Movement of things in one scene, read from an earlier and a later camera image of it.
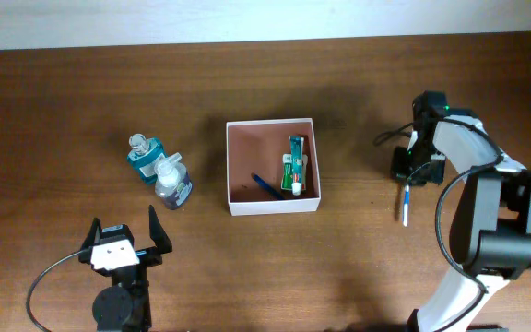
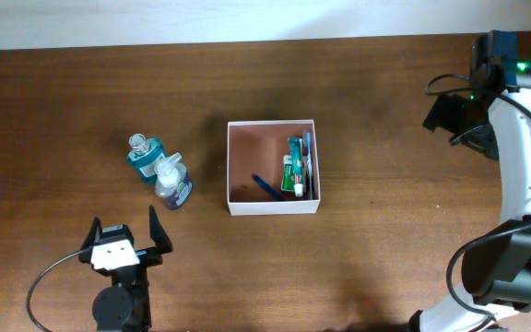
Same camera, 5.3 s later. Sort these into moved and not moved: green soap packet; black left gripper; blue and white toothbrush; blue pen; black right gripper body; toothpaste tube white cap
Moved: black right gripper body; blue and white toothbrush
Not moved: black left gripper; blue pen; toothpaste tube white cap; green soap packet
